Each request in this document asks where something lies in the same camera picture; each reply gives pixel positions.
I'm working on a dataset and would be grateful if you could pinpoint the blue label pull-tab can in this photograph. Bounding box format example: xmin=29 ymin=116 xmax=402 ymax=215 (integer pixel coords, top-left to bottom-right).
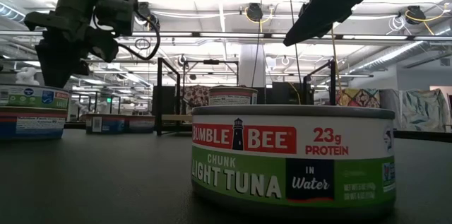
xmin=85 ymin=113 xmax=126 ymax=135
xmin=208 ymin=86 xmax=259 ymax=107
xmin=123 ymin=114 xmax=156 ymax=134
xmin=0 ymin=106 xmax=69 ymax=141

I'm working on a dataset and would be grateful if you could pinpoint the grey draped cloth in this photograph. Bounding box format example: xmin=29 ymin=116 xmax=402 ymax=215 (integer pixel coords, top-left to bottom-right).
xmin=379 ymin=88 xmax=403 ymax=131

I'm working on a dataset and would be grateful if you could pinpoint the wooden shelf black frame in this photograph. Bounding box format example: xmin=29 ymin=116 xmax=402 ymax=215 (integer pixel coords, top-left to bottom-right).
xmin=156 ymin=57 xmax=337 ymax=137

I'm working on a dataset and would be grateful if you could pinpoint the colourful patchwork quilt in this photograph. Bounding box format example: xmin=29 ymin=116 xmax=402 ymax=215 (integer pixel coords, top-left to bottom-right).
xmin=335 ymin=88 xmax=381 ymax=109

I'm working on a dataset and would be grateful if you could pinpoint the red floral fabric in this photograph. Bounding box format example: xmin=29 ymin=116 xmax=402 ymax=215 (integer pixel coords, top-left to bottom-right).
xmin=182 ymin=84 xmax=212 ymax=108

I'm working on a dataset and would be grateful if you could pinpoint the thin black hanging cable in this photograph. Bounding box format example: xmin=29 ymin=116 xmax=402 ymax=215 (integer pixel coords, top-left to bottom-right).
xmin=251 ymin=0 xmax=264 ymax=88
xmin=285 ymin=0 xmax=304 ymax=87

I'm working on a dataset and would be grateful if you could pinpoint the black table mat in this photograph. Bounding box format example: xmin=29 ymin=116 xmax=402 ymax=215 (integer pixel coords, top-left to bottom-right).
xmin=0 ymin=129 xmax=452 ymax=224

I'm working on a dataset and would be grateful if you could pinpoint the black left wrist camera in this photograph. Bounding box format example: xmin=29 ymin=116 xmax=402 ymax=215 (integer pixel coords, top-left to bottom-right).
xmin=94 ymin=0 xmax=139 ymax=37

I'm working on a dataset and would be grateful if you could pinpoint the green label tuna can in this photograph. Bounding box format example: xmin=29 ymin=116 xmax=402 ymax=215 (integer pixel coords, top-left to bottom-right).
xmin=191 ymin=105 xmax=396 ymax=218
xmin=0 ymin=84 xmax=71 ymax=111

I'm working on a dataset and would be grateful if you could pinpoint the long ceiling light strip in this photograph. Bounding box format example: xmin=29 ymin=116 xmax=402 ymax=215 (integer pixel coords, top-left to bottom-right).
xmin=0 ymin=30 xmax=452 ymax=41

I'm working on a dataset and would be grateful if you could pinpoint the leaf print fabric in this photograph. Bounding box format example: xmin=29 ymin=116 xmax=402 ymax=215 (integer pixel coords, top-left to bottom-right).
xmin=400 ymin=88 xmax=448 ymax=134

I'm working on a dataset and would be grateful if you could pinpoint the black cabinet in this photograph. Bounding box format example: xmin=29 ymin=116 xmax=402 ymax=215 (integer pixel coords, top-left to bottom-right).
xmin=152 ymin=85 xmax=177 ymax=128
xmin=265 ymin=81 xmax=305 ymax=106

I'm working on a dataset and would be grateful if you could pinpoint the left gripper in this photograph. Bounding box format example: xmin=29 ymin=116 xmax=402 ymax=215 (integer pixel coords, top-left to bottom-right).
xmin=23 ymin=0 xmax=119 ymax=89

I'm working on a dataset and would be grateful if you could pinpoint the black station frame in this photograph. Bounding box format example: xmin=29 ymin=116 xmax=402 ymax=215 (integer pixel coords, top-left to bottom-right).
xmin=182 ymin=59 xmax=240 ymax=87

